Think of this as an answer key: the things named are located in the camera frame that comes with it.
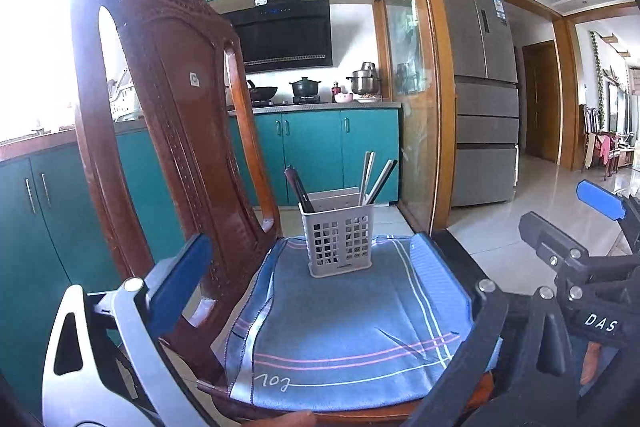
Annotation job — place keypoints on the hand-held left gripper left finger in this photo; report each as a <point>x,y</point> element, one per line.
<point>182,277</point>

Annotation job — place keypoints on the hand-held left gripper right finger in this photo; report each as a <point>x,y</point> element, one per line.
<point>440,272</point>

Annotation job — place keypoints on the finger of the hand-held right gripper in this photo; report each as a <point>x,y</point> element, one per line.
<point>600,199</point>
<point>550,237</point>

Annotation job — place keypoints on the dark grey chopstick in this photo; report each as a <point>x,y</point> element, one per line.
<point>390,173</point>

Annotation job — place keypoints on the white slotted utensil basket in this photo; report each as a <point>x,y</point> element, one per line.
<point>320,218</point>

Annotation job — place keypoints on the brown wooden door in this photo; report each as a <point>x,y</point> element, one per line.
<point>541,102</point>

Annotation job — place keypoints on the blue striped cloth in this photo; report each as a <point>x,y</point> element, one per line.
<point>340,332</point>

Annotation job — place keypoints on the green hanging vine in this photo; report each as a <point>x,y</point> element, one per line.
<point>597,77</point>

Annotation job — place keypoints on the teal base cabinet under window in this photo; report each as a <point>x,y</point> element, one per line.
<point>25,282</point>

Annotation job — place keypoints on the carved wooden chair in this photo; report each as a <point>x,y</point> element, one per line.
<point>165,107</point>

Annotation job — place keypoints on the teal base cabinet with hob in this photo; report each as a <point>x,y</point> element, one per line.
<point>310,147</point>

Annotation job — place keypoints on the silver refrigerator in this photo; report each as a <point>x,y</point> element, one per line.
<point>480,57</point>

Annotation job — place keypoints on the white dish rack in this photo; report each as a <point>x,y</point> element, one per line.
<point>125,99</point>

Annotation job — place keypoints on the plate of food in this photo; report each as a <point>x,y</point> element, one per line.
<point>369,97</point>

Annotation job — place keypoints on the pink bowl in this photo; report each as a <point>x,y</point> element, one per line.
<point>344,98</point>

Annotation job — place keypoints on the black wok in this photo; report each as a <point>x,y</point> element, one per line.
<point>262,92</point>

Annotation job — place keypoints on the gas hob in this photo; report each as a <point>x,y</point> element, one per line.
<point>285,102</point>

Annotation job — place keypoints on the stainless steel pot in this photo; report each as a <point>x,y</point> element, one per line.
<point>365,82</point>

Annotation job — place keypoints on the small dark bottle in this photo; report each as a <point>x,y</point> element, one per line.
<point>335,92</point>

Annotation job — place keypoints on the black lidded pot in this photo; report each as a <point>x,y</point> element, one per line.
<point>303,87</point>

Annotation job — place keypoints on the black range hood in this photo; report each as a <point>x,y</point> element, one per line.
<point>285,37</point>

